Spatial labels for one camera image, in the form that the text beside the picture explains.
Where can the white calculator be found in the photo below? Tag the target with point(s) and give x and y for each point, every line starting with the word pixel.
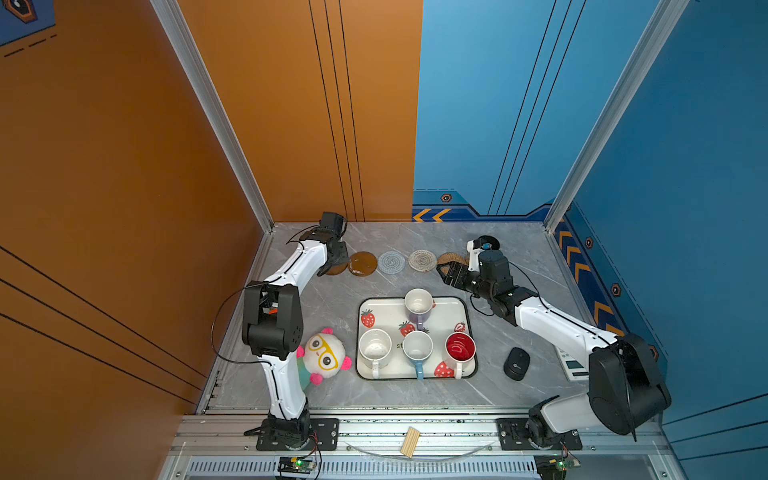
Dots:
pixel 572 369

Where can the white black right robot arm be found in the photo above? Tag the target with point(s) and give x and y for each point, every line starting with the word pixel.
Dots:
pixel 626 387

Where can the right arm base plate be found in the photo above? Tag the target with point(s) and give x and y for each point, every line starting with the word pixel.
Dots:
pixel 514 435

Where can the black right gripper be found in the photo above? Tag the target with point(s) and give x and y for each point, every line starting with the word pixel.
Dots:
pixel 454 268

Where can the light blue mug front centre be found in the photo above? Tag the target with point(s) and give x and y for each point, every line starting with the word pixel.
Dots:
pixel 418 347

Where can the aluminium corner post left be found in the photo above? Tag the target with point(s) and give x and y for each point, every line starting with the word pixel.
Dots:
pixel 174 24

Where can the green circuit board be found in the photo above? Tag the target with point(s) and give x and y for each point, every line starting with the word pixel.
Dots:
pixel 555 468
pixel 296 467

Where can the colourful plush toy with glasses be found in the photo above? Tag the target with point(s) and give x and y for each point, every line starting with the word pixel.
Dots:
pixel 322 357

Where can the light brown wooden coaster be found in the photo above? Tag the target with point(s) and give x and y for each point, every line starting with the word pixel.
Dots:
pixel 338 269

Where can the purple mug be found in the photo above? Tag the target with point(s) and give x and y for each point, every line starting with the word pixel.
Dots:
pixel 419 304

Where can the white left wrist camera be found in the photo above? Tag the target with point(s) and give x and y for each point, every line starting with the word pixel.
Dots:
pixel 331 227

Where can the green circuit board left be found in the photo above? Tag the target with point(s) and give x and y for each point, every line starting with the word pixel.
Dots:
pixel 296 467

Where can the red inside white mug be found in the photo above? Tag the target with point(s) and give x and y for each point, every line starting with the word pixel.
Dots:
pixel 460 349

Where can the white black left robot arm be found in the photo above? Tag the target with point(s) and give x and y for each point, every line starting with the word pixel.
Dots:
pixel 272 328

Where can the black mug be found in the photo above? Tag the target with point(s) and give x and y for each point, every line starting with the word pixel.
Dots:
pixel 487 242

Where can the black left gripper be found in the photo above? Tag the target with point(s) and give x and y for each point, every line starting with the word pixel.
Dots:
pixel 343 253

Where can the aluminium corner post right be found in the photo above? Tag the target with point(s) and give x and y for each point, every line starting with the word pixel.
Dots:
pixel 652 40

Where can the dark brown glossy coaster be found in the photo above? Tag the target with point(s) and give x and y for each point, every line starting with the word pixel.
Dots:
pixel 362 264

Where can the blue woven round coaster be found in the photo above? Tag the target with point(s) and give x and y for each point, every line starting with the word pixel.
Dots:
pixel 391 263

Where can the tan rattan round coaster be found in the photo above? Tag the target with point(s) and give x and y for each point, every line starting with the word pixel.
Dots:
pixel 449 257

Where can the black computer mouse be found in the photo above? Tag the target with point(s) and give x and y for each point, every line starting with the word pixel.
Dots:
pixel 517 364

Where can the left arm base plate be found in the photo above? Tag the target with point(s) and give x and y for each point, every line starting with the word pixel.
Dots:
pixel 318 433

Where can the green circuit board right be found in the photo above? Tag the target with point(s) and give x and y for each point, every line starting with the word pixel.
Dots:
pixel 555 468

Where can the aluminium corner post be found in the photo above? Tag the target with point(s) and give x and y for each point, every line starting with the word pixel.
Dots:
pixel 652 40
pixel 174 24

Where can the small wooden block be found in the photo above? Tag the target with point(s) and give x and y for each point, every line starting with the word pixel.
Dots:
pixel 410 442

